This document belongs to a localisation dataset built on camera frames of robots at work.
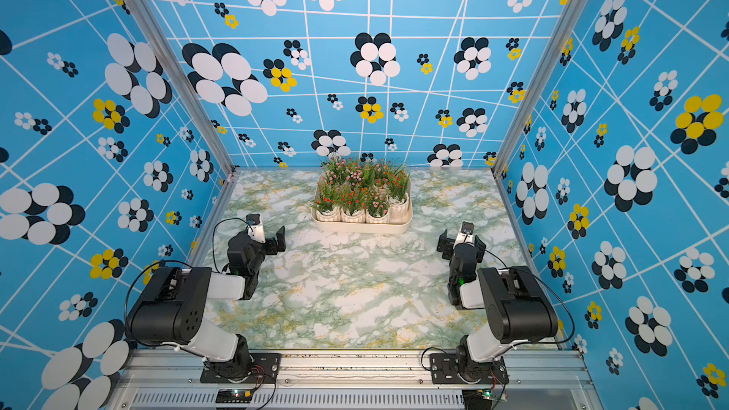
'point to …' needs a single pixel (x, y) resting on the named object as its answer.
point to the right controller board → (477, 398)
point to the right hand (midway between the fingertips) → (467, 233)
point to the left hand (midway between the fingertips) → (272, 225)
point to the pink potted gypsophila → (355, 176)
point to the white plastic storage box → (396, 227)
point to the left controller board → (233, 396)
